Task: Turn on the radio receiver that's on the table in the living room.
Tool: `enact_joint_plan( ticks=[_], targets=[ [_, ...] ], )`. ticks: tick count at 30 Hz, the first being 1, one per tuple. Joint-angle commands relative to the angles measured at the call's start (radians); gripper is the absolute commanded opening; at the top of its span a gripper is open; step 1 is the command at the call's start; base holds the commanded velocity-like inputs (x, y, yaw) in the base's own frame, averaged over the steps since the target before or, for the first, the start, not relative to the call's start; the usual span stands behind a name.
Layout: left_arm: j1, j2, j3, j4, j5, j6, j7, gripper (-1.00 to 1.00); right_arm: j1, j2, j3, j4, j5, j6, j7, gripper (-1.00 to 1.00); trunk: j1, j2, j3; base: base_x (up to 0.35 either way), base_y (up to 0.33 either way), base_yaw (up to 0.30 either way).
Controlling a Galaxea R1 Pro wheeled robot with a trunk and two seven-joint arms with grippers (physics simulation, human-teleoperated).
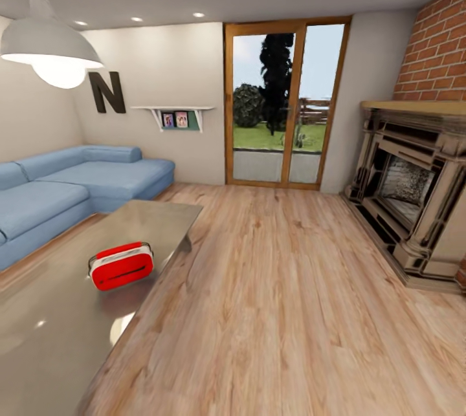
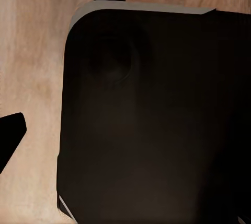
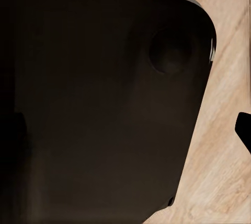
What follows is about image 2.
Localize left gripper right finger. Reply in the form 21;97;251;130
235;112;251;153

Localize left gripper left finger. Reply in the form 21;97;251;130
0;112;27;174

